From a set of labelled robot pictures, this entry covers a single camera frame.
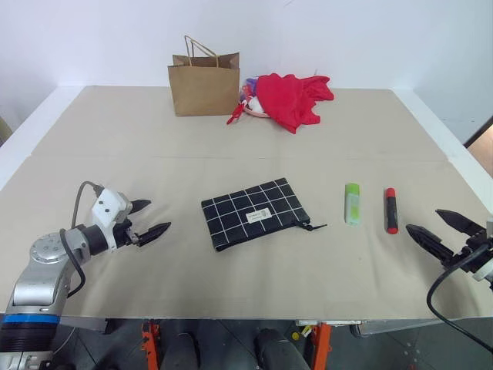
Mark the green highlighter marker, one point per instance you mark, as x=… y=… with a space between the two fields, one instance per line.
x=352 y=204

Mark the red and white snack bag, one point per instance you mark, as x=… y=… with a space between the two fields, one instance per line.
x=252 y=101

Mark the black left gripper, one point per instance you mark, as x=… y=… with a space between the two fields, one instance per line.
x=124 y=233

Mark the dark rounded shape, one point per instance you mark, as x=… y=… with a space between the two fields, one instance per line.
x=279 y=350

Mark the beige paper table cover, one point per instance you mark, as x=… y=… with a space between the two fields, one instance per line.
x=115 y=123
x=269 y=277

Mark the red cloth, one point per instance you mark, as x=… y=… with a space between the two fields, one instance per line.
x=285 y=100

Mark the black grid zipper pouch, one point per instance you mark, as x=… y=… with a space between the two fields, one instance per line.
x=246 y=212

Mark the pink plastic basket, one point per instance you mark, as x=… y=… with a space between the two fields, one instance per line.
x=256 y=112

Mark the black marker with red ends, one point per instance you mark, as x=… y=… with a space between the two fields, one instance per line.
x=391 y=212

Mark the tan object at wall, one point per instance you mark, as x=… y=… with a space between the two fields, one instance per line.
x=4 y=131

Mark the orange metal table leg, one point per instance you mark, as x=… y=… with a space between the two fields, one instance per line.
x=321 y=347
x=150 y=345

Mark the yellow round knob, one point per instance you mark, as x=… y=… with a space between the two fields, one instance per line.
x=295 y=336

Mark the purple plastic snack bag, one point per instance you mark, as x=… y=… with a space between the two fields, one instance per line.
x=250 y=82

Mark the brown board with black edge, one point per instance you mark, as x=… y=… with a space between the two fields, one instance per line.
x=483 y=144

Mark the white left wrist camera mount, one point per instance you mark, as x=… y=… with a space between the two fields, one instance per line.
x=108 y=204

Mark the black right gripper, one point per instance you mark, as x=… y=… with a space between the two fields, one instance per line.
x=471 y=252

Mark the brown paper bag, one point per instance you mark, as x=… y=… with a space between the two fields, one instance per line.
x=204 y=90

